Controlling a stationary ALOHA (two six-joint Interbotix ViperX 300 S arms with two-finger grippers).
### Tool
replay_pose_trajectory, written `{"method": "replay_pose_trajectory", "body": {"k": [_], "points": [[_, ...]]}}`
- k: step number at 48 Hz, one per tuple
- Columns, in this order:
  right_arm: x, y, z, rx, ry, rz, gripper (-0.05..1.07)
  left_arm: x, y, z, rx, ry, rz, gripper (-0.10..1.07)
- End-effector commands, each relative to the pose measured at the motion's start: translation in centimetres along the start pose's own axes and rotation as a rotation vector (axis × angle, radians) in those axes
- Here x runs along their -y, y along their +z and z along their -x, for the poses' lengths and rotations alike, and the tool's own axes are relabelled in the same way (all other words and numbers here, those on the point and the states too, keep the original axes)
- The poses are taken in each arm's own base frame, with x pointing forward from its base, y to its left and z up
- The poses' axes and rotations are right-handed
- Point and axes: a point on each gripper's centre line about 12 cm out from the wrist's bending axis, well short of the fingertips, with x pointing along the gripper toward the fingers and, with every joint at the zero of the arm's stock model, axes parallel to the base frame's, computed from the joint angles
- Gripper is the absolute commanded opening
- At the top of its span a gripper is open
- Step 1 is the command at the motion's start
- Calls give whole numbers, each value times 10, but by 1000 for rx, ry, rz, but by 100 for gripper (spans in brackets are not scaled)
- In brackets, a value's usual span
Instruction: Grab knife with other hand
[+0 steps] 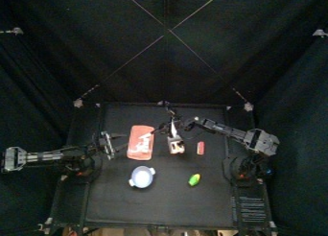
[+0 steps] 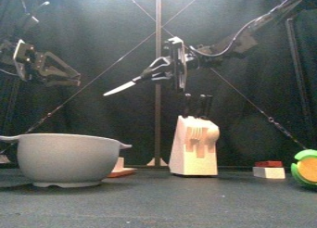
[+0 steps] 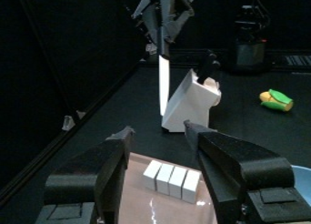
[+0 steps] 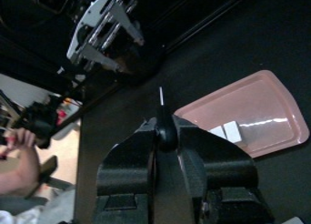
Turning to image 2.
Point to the toy knife with silver blade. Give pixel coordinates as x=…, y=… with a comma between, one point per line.
x=123, y=88

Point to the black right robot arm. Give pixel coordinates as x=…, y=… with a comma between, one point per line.
x=248, y=34

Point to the white wooden knife block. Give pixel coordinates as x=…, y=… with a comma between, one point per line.
x=195, y=148

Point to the white block on tray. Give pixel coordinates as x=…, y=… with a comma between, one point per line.
x=120, y=164

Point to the pink orange toy tray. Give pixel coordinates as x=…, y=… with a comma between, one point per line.
x=123, y=173

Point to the small red block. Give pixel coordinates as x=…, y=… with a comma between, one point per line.
x=270, y=164

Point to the small white block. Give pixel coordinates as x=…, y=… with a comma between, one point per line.
x=270, y=172

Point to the green and orange toy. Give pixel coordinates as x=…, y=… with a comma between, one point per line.
x=307, y=169

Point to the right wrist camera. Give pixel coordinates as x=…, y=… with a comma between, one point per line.
x=175, y=42

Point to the vertical metal frame post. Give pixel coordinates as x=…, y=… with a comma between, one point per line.
x=159, y=21

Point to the white frame foot bracket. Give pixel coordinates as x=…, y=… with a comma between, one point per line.
x=159, y=162
x=5, y=159

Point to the black side frame post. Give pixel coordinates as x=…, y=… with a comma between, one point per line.
x=298, y=80

